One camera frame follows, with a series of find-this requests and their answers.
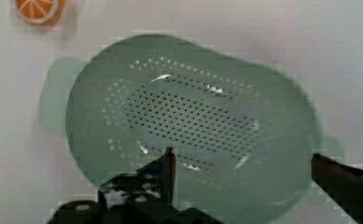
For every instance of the green plastic strainer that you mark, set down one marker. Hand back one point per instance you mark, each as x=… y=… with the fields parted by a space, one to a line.
x=243 y=134

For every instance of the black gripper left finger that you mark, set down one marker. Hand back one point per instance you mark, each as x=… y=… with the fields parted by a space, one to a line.
x=156 y=179

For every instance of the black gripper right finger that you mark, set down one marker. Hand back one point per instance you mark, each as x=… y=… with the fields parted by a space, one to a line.
x=342 y=183

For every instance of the orange slice toy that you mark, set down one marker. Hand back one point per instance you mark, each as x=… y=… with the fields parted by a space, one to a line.
x=39 y=13

